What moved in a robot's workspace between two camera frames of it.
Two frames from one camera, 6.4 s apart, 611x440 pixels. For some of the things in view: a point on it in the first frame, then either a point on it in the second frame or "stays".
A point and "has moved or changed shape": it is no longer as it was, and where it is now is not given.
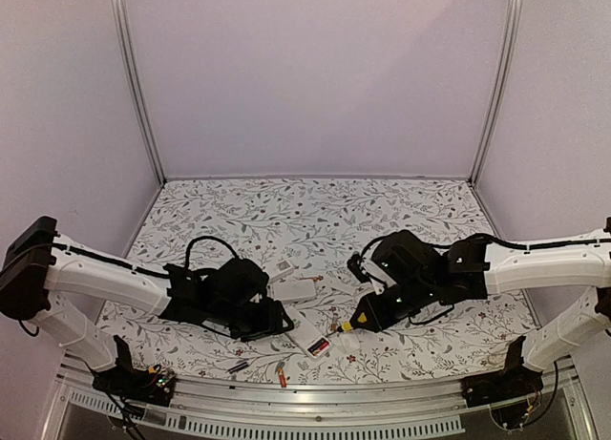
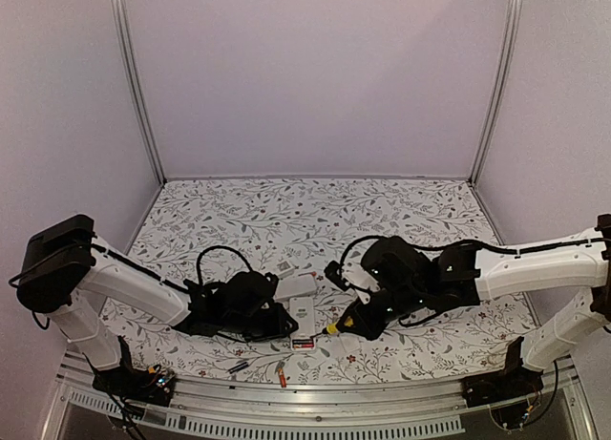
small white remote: x=309 y=340 has moved or changed shape
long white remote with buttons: x=283 y=266 stays
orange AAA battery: x=282 y=377 stays
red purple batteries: x=320 y=345 → x=303 y=344
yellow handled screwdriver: x=346 y=326 has moved or changed shape
